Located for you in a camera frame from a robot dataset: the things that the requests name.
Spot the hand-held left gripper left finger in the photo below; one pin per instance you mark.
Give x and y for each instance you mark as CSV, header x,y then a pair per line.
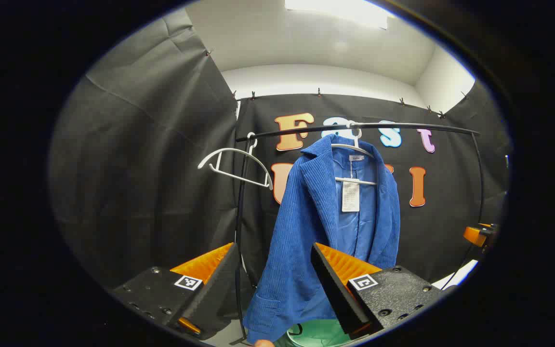
x,y
215,289

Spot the white plastic clothes hanger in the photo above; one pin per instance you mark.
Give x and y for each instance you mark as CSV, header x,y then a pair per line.
x,y
234,150
359,181

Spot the black backdrop cloth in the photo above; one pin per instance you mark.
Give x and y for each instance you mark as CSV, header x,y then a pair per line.
x,y
138,168

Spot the green laundry hamper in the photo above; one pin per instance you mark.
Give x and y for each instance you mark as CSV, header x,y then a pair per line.
x,y
321,335

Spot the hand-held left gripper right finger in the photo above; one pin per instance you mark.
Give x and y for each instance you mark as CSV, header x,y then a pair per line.
x,y
335,294

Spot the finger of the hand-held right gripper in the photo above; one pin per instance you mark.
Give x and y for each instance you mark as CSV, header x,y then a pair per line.
x,y
474,235

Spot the black metal clothes rack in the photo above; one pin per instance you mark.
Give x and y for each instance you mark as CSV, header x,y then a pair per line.
x,y
427,126

